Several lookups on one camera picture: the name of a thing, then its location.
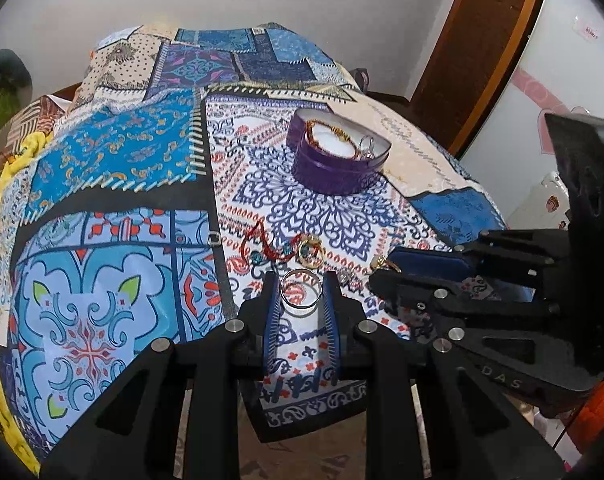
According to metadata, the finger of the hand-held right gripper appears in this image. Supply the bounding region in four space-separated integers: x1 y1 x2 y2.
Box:
368 269 599 407
389 229 574 302

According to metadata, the amber bead bracelet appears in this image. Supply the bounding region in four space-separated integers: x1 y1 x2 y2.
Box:
304 117 363 162

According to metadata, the green cloth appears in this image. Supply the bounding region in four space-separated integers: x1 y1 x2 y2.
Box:
0 47 33 153

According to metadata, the gold ring with blue stone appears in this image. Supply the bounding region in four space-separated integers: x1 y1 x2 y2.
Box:
295 234 326 267

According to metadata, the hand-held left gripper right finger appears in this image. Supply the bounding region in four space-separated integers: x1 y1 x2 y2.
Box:
322 271 573 480

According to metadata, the purple heart-shaped jewelry box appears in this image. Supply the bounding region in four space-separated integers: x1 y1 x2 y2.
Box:
285 107 393 197

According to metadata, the brown striped cloth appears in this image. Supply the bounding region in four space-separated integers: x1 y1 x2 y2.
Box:
0 91 80 163

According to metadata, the small gold ring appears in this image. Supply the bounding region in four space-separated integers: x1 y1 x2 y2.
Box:
371 255 403 274

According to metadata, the brown wooden door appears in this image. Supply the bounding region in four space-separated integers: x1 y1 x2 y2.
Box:
408 0 549 157

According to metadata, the white wardrobe with pink stickers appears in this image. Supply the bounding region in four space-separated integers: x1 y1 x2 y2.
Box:
456 0 604 233

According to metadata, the red bead necklace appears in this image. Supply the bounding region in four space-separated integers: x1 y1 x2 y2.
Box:
242 222 309 262

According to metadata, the silver hoop earring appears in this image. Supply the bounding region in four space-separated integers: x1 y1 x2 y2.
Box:
357 134 381 162

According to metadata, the blue patchwork blanket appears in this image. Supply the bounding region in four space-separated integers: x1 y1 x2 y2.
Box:
0 22 514 476

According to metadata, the silver bangle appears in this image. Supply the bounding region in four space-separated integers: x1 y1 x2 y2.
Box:
280 268 323 310

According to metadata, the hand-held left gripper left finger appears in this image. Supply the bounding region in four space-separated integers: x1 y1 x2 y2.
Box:
39 271 283 480

